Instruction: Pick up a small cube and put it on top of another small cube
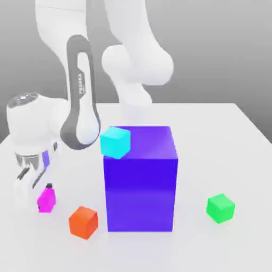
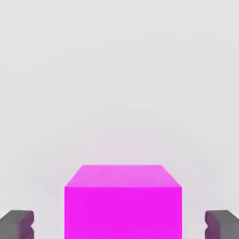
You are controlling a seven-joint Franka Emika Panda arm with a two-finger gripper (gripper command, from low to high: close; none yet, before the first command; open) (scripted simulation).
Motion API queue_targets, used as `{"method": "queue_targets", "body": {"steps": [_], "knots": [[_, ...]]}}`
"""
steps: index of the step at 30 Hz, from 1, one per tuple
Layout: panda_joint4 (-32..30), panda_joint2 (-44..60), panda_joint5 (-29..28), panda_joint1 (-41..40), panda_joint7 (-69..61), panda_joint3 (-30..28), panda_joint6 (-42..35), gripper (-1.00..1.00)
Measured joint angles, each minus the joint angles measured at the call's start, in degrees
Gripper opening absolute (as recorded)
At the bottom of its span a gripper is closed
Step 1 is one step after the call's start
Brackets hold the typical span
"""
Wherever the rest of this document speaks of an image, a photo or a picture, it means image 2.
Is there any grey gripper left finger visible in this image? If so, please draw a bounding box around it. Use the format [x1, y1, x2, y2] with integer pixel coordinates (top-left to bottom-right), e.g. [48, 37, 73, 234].
[0, 210, 35, 239]

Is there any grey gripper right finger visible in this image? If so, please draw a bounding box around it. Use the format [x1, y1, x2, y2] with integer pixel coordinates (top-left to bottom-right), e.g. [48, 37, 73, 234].
[204, 210, 239, 239]

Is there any small magenta cube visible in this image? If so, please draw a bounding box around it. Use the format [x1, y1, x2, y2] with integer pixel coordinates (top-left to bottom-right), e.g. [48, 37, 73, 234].
[64, 164, 183, 239]

